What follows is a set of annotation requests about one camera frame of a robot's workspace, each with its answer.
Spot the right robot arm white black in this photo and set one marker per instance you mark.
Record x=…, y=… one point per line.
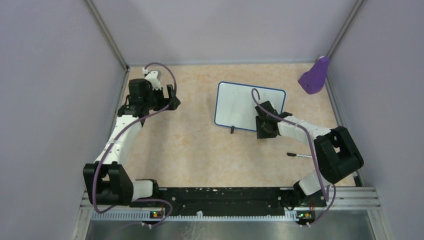
x=333, y=150

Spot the white slotted cable duct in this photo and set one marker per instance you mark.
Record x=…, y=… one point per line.
x=146, y=215

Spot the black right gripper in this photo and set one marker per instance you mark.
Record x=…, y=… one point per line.
x=261, y=134

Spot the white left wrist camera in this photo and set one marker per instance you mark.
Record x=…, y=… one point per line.
x=153, y=77

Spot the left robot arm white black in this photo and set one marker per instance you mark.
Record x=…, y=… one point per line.
x=106, y=179

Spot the blue framed whiteboard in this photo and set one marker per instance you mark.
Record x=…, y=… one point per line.
x=235, y=106

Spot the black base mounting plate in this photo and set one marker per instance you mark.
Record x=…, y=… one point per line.
x=230, y=201

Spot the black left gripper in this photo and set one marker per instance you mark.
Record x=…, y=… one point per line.
x=173, y=102

